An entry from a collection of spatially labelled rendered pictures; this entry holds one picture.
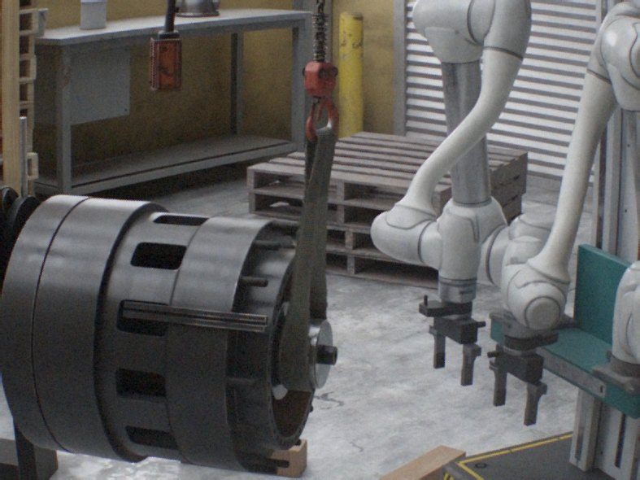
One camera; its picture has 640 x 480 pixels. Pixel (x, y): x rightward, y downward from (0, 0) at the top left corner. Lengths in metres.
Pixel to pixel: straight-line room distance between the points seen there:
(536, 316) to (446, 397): 2.24
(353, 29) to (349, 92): 0.44
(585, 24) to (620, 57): 5.62
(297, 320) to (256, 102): 6.65
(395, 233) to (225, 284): 0.69
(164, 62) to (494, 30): 0.89
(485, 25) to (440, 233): 0.50
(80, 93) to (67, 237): 4.66
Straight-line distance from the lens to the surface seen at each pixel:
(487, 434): 4.39
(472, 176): 3.18
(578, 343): 3.10
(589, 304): 3.17
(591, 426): 3.30
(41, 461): 3.95
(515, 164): 6.77
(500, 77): 2.96
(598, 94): 2.63
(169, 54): 2.42
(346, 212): 6.14
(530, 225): 3.13
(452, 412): 4.57
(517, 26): 2.98
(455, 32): 3.05
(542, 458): 3.42
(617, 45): 2.44
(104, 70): 7.28
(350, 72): 8.79
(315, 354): 2.52
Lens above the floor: 1.71
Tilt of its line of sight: 15 degrees down
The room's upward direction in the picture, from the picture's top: straight up
